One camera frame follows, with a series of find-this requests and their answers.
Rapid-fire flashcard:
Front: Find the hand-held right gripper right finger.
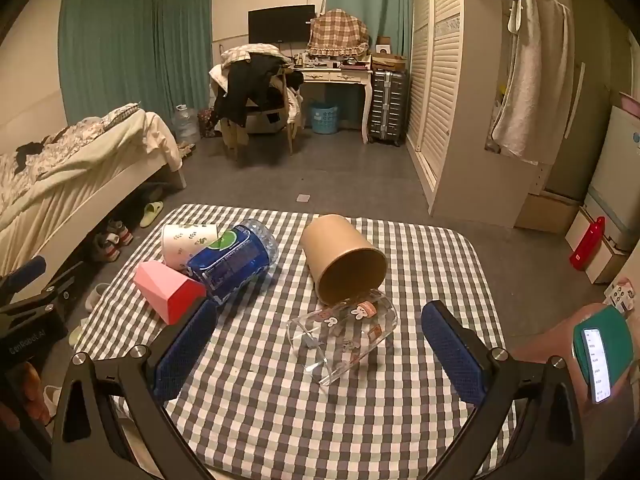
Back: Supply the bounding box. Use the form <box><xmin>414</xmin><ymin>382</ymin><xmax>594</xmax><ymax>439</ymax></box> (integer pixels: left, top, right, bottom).
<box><xmin>421</xmin><ymin>301</ymin><xmax>586</xmax><ymax>480</ymax></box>

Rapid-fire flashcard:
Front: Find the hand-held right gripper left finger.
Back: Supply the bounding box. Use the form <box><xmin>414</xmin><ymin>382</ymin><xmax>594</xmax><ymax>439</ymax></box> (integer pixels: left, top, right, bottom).
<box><xmin>50</xmin><ymin>297</ymin><xmax>218</xmax><ymax>480</ymax></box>

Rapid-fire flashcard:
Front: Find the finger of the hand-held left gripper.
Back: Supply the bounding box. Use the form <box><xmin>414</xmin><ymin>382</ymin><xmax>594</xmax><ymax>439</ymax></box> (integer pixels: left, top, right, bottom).
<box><xmin>0</xmin><ymin>255</ymin><xmax>48</xmax><ymax>292</ymax></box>
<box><xmin>27</xmin><ymin>261</ymin><xmax>85</xmax><ymax>311</ymax></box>

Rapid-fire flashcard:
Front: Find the clear glass cup with stickers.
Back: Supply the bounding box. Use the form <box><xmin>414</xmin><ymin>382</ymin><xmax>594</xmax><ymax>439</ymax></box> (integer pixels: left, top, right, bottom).
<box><xmin>286</xmin><ymin>290</ymin><xmax>398</xmax><ymax>387</ymax></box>

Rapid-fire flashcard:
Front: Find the pink angular cup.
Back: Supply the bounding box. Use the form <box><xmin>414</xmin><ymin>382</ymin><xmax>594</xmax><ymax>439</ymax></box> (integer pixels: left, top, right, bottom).
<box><xmin>134</xmin><ymin>261</ymin><xmax>207</xmax><ymax>326</ymax></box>

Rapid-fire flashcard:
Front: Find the blue plastic cup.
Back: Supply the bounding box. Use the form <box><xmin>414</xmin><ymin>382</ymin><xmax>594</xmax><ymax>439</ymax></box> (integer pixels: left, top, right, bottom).
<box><xmin>186</xmin><ymin>218</ymin><xmax>280</xmax><ymax>306</ymax></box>

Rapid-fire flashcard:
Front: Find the white leaf-print paper cup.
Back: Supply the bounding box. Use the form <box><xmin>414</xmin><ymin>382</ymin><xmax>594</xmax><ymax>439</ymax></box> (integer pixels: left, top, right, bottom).
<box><xmin>161</xmin><ymin>222</ymin><xmax>222</xmax><ymax>272</ymax></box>

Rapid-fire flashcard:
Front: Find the brown paper cup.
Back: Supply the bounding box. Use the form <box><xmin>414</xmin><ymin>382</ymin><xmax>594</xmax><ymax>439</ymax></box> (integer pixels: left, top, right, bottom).
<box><xmin>301</xmin><ymin>214</ymin><xmax>389</xmax><ymax>307</ymax></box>

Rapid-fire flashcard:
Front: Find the person's left hand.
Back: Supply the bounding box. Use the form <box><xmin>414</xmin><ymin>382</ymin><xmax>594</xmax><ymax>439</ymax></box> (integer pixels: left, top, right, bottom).
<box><xmin>15</xmin><ymin>362</ymin><xmax>53</xmax><ymax>425</ymax></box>

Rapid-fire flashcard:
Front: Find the white slipper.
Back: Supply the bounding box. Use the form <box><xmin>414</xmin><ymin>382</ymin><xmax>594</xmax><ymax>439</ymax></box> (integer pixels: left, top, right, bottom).
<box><xmin>85</xmin><ymin>282</ymin><xmax>111</xmax><ymax>311</ymax></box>

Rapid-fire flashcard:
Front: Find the pair of sneakers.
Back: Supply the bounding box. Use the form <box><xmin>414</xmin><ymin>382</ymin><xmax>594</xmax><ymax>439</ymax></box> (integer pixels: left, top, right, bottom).
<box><xmin>90</xmin><ymin>220</ymin><xmax>135</xmax><ymax>263</ymax></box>

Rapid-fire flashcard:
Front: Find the person's bare leg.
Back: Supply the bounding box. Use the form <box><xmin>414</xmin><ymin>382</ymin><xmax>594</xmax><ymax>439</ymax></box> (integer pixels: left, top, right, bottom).
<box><xmin>512</xmin><ymin>302</ymin><xmax>640</xmax><ymax>411</ymax></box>

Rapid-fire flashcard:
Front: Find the checkered tablecloth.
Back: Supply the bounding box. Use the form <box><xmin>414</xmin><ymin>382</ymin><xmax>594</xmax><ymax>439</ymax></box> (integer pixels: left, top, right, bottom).
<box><xmin>67</xmin><ymin>203</ymin><xmax>518</xmax><ymax>480</ymax></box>

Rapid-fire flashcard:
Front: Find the white bed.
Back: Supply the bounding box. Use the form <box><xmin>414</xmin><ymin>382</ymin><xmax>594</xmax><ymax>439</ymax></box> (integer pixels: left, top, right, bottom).
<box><xmin>0</xmin><ymin>102</ymin><xmax>188</xmax><ymax>306</ymax></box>

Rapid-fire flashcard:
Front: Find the green slipper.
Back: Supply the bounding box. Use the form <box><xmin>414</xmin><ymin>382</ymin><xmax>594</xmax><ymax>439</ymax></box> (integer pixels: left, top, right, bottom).
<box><xmin>140</xmin><ymin>201</ymin><xmax>165</xmax><ymax>229</ymax></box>

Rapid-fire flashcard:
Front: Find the black garment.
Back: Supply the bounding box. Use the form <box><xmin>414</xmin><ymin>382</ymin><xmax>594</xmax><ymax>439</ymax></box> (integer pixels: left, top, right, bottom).
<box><xmin>15</xmin><ymin>142</ymin><xmax>47</xmax><ymax>168</ymax></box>

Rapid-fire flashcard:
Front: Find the floral quilt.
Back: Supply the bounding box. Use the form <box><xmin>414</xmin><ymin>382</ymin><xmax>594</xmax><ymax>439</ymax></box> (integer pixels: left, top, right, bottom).
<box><xmin>0</xmin><ymin>103</ymin><xmax>146</xmax><ymax>201</ymax></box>

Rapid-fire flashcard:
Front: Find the smartphone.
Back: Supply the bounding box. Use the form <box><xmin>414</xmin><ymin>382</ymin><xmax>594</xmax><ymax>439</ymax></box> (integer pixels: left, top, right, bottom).
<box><xmin>580</xmin><ymin>326</ymin><xmax>613</xmax><ymax>405</ymax></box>

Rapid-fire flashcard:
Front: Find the green phone holder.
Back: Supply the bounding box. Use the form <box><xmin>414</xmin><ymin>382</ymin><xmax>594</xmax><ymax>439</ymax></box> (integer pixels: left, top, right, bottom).
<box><xmin>572</xmin><ymin>305</ymin><xmax>636</xmax><ymax>401</ymax></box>

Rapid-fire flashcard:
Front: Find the brown cardboard box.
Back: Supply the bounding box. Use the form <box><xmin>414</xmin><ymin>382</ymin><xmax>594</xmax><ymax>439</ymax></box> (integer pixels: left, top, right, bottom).
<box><xmin>515</xmin><ymin>192</ymin><xmax>581</xmax><ymax>235</ymax></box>

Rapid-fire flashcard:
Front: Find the red bottle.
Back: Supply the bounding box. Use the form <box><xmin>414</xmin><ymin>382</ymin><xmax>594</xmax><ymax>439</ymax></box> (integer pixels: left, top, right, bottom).
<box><xmin>570</xmin><ymin>216</ymin><xmax>606</xmax><ymax>272</ymax></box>

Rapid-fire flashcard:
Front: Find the small printed box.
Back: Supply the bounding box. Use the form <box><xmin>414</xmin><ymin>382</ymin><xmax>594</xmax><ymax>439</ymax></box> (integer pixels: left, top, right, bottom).
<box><xmin>604</xmin><ymin>280</ymin><xmax>640</xmax><ymax>316</ymax></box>

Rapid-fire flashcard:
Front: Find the white storage box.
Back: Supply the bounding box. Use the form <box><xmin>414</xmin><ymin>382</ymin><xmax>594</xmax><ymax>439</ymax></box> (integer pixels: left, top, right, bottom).
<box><xmin>565</xmin><ymin>205</ymin><xmax>628</xmax><ymax>283</ymax></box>

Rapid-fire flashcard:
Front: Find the clear water jug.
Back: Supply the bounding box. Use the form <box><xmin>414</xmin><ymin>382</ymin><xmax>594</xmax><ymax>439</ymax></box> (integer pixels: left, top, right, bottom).
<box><xmin>172</xmin><ymin>104</ymin><xmax>202</xmax><ymax>146</ymax></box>

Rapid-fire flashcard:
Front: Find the dark patterned bag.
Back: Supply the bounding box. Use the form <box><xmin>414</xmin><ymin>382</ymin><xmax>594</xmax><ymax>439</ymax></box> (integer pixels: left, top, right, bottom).
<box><xmin>197</xmin><ymin>108</ymin><xmax>218</xmax><ymax>138</ymax></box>

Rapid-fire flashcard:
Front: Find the wide green curtain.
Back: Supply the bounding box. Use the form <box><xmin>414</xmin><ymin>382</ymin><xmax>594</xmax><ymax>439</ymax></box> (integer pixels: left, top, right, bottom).
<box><xmin>59</xmin><ymin>0</ymin><xmax>213</xmax><ymax>136</ymax></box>

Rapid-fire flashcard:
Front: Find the wooden chair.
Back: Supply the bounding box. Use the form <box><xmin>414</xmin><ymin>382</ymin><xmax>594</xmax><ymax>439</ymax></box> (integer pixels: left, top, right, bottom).
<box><xmin>220</xmin><ymin>67</ymin><xmax>301</xmax><ymax>161</ymax></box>

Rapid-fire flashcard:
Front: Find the white fridge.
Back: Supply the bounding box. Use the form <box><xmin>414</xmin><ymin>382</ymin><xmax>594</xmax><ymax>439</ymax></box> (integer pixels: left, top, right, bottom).
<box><xmin>585</xmin><ymin>105</ymin><xmax>640</xmax><ymax>251</ymax></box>

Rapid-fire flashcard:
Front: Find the grey suitcase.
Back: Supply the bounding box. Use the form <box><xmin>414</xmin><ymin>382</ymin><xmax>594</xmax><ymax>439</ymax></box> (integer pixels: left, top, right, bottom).
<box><xmin>369</xmin><ymin>67</ymin><xmax>410</xmax><ymax>148</ymax></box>

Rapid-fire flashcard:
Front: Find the blue plastic basket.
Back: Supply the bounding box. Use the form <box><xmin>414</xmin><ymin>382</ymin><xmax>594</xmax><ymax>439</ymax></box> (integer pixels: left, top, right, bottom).
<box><xmin>310</xmin><ymin>101</ymin><xmax>339</xmax><ymax>135</ymax></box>

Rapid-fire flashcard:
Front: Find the white louvred wardrobe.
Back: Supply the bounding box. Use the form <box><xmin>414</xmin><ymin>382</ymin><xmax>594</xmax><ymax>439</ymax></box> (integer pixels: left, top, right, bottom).
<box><xmin>405</xmin><ymin>0</ymin><xmax>541</xmax><ymax>231</ymax></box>

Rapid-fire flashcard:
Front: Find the pile of clothes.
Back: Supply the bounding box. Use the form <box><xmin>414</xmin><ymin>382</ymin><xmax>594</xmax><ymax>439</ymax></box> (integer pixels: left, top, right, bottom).
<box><xmin>209</xmin><ymin>44</ymin><xmax>305</xmax><ymax>128</ymax></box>

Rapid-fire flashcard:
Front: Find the hanging beige towel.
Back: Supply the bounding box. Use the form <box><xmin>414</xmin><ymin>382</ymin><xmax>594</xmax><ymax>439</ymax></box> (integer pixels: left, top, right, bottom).
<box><xmin>492</xmin><ymin>0</ymin><xmax>576</xmax><ymax>166</ymax></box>

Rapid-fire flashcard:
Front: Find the white desk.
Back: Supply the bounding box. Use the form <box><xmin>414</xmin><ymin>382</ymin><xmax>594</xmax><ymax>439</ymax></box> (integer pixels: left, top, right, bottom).
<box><xmin>292</xmin><ymin>52</ymin><xmax>375</xmax><ymax>143</ymax></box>

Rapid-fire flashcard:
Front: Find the wooden tray box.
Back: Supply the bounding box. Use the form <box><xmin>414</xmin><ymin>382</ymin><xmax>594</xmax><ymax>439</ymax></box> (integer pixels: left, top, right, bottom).
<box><xmin>371</xmin><ymin>52</ymin><xmax>407</xmax><ymax>72</ymax></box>

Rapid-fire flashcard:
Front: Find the black monitor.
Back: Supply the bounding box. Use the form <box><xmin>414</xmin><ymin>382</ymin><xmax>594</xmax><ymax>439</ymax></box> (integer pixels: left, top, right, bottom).
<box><xmin>248</xmin><ymin>5</ymin><xmax>317</xmax><ymax>45</ymax></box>

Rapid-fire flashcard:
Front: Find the plaid cloth cover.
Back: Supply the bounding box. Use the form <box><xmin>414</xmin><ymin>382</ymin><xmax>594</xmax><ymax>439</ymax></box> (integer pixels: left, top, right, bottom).
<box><xmin>306</xmin><ymin>9</ymin><xmax>371</xmax><ymax>58</ymax></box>

